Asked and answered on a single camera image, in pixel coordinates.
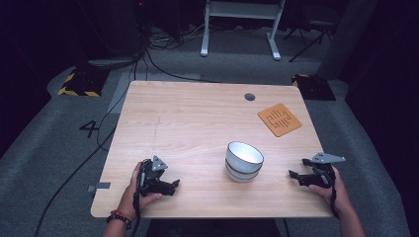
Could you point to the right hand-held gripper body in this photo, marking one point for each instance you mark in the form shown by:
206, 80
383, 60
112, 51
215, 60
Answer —
324, 174

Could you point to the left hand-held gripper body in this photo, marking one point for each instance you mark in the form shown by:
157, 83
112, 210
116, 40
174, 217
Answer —
150, 184

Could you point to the orange square coaster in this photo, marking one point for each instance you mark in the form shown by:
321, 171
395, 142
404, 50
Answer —
279, 119

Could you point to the white bowl with dark rim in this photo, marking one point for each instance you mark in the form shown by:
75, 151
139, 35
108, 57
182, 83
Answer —
243, 176
245, 154

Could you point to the person's left hand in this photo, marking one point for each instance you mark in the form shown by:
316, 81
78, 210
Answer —
131, 197

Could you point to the person's right hand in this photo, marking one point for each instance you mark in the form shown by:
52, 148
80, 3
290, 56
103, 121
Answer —
339, 197

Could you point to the grey tape strip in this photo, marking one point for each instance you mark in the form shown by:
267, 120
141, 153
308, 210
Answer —
100, 186

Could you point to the person's dark clothing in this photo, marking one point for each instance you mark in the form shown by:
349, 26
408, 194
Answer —
210, 228

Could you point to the yellow-black striped stand base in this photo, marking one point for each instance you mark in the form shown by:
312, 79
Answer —
82, 84
313, 87

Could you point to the black tripod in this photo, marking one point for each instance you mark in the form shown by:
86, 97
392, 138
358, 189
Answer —
311, 36

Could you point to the grey curtain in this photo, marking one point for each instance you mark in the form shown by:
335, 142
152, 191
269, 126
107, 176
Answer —
349, 36

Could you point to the white desk frame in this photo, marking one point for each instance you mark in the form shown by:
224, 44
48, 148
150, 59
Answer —
242, 10

